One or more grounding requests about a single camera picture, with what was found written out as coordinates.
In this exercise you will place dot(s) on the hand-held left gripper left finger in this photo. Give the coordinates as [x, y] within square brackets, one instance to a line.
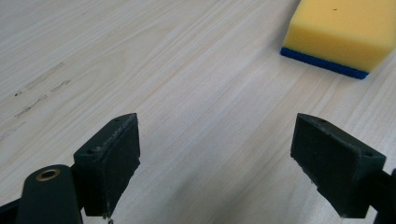
[106, 168]

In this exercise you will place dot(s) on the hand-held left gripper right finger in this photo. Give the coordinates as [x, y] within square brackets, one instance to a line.
[336, 168]

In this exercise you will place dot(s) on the yellow and blue sponge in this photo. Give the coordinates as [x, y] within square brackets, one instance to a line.
[339, 31]

